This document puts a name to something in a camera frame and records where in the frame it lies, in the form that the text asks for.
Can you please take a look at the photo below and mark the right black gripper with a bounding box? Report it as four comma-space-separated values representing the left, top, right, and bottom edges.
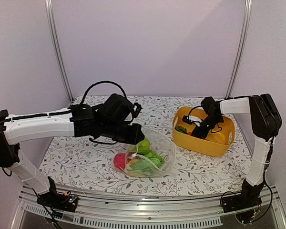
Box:
189, 114, 223, 142

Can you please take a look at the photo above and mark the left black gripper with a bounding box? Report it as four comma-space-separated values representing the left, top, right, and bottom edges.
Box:
100, 121, 145, 145

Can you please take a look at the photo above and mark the red apple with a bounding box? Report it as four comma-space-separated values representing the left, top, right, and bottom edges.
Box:
113, 153, 128, 171

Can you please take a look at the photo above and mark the green lettuce leaf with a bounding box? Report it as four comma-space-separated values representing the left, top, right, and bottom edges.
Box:
175, 125, 188, 134

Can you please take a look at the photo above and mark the green cucumber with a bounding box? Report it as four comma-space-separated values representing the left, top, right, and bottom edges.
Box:
126, 158, 157, 177

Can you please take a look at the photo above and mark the clear zip top bag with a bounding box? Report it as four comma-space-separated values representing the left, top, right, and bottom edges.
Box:
113, 129, 177, 178

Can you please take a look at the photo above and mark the yellow lemon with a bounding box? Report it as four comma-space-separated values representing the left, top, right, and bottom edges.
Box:
126, 159, 139, 167

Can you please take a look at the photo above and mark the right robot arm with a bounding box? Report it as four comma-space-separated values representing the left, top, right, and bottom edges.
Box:
192, 94, 282, 211

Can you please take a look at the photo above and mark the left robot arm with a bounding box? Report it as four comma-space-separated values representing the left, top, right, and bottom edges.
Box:
0, 94, 145, 207

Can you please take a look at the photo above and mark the yellow plastic basket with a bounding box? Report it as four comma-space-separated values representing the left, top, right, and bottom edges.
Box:
172, 106, 236, 157

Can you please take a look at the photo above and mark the floral tablecloth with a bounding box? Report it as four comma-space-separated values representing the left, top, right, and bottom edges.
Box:
37, 95, 253, 198

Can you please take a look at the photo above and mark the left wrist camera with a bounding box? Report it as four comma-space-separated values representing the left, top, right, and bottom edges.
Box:
131, 102, 142, 119

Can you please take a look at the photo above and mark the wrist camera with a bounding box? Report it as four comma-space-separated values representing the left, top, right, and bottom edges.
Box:
182, 115, 202, 126
131, 102, 142, 119

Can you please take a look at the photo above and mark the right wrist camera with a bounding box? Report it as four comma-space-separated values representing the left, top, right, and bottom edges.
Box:
182, 115, 202, 126

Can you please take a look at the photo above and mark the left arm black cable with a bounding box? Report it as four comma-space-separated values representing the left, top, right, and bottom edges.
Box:
80, 81, 127, 105

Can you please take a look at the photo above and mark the aluminium front rail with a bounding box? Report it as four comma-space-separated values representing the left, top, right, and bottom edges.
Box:
10, 183, 286, 229

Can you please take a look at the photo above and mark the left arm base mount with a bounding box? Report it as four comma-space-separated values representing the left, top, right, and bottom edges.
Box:
37, 191, 79, 212

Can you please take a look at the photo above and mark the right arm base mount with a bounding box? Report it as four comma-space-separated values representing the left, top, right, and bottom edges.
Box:
220, 191, 262, 224

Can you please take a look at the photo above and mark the right aluminium post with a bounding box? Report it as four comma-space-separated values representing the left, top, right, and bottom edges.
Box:
225, 0, 252, 99

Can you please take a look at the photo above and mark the aluminium post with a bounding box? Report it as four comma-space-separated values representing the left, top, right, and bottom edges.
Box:
44, 0, 74, 102
225, 0, 252, 99

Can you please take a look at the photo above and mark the left aluminium post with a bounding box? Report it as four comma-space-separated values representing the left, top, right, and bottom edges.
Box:
44, 0, 74, 102

